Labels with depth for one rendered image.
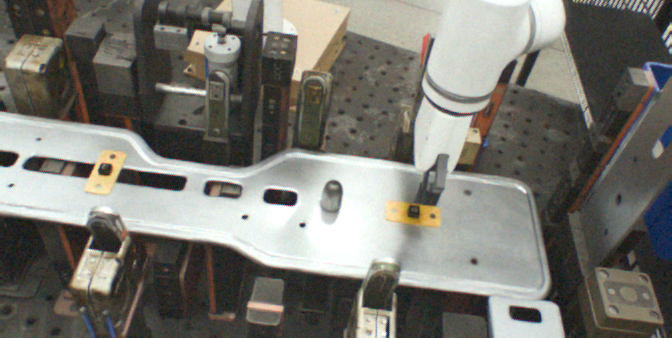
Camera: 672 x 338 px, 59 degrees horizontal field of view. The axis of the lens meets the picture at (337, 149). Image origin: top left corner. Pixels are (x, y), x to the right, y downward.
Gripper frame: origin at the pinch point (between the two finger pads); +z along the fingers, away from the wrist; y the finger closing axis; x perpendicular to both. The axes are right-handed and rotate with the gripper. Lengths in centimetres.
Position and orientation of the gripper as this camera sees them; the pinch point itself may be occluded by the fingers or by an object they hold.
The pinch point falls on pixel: (425, 173)
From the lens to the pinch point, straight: 85.8
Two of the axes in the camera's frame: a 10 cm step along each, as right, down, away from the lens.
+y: -0.9, 7.3, -6.8
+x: 9.9, 1.5, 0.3
